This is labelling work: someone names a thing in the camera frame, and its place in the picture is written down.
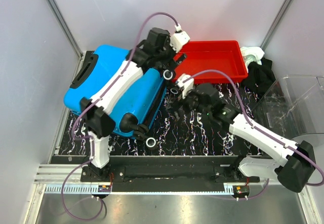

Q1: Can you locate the red plastic bin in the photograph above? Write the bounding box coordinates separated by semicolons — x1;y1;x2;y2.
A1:
175;40;248;83

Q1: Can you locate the white cloth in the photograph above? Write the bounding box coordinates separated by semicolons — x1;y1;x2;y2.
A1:
240;47;265;70

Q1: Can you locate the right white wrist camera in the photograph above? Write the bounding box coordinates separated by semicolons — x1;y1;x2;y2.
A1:
176;73;194;99

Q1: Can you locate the blue hard-shell suitcase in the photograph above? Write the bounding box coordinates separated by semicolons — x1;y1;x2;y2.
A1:
63;44;178;149

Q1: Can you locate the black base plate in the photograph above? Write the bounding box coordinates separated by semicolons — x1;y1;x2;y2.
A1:
80;156;260;195

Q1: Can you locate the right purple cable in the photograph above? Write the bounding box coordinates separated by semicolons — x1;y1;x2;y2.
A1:
184;69;324;200

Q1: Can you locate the purple cable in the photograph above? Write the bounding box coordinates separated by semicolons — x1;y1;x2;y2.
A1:
60;12;182;221
184;69;324;200

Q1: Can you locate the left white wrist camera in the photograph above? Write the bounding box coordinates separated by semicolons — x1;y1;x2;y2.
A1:
170;31;190;53

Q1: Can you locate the clear plastic container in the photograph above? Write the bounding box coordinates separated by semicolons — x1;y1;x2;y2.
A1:
252;75;323;153

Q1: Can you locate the black cloth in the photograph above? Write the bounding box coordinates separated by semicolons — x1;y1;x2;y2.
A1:
241;58;276;98

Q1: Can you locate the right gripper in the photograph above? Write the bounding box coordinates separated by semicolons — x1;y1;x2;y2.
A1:
166;85;211;121

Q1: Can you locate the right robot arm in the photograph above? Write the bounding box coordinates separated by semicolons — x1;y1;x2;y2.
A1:
169;82;316;193

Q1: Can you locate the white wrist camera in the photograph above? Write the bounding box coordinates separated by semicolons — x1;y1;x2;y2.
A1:
170;31;190;53
176;73;194;99

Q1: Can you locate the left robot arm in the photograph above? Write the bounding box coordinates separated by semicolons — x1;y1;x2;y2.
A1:
80;25;190;182

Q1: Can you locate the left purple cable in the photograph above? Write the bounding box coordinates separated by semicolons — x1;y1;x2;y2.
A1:
60;12;182;221

